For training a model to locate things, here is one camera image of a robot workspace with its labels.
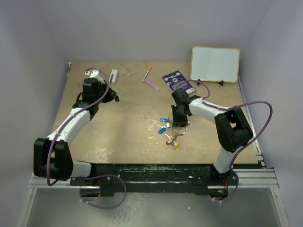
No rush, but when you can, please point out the pink translucent lead case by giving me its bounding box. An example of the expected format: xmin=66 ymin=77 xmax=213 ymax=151
xmin=144 ymin=79 xmax=160 ymax=91

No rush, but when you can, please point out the large blue key tag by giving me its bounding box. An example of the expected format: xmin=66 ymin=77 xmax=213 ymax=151
xmin=158 ymin=127 xmax=167 ymax=134

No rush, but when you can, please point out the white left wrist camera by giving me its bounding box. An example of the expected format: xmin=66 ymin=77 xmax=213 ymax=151
xmin=85 ymin=70 xmax=103 ymax=81

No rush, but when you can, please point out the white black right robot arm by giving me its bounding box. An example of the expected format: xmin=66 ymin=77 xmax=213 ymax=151
xmin=171 ymin=88 xmax=253 ymax=185

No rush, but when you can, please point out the purple paperback book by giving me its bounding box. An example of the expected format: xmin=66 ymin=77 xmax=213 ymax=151
xmin=162 ymin=70 xmax=196 ymax=95

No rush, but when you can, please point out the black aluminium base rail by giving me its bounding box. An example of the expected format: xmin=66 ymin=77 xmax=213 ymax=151
xmin=28 ymin=162 xmax=280 ymax=197

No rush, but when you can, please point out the black whiteboard stand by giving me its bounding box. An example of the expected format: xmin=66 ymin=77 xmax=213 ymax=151
xmin=196 ymin=79 xmax=224 ymax=86

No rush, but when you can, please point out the yellow framed whiteboard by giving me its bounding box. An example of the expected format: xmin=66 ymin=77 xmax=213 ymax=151
xmin=190 ymin=46 xmax=241 ymax=83

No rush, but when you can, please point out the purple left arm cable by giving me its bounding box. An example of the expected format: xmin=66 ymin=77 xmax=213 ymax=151
xmin=46 ymin=68 xmax=127 ymax=210

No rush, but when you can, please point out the yellow capped marker pen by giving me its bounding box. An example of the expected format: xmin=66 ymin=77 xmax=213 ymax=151
xmin=142 ymin=66 xmax=152 ymax=83

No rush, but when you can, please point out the white stapler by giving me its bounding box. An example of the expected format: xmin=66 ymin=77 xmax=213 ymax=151
xmin=109 ymin=69 xmax=118 ymax=84

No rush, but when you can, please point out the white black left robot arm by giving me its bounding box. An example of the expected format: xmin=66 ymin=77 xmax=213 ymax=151
xmin=33 ymin=76 xmax=119 ymax=186

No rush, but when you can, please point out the large metal keyring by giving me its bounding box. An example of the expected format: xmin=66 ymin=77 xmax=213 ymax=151
xmin=171 ymin=126 xmax=187 ymax=136

